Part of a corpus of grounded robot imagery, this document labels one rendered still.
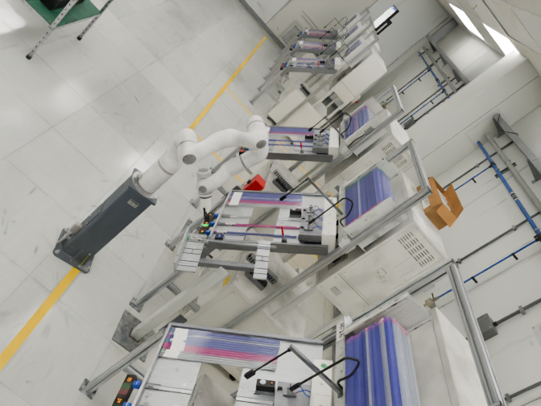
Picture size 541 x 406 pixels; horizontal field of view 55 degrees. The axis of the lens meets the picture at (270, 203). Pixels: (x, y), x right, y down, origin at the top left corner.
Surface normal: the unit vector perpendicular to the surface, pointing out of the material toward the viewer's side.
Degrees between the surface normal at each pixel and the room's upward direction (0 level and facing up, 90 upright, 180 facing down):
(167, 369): 44
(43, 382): 0
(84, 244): 90
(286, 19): 90
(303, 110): 90
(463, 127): 90
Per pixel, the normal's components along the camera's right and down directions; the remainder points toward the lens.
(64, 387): 0.73, -0.57
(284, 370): 0.04, -0.89
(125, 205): 0.04, 0.60
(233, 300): -0.13, 0.45
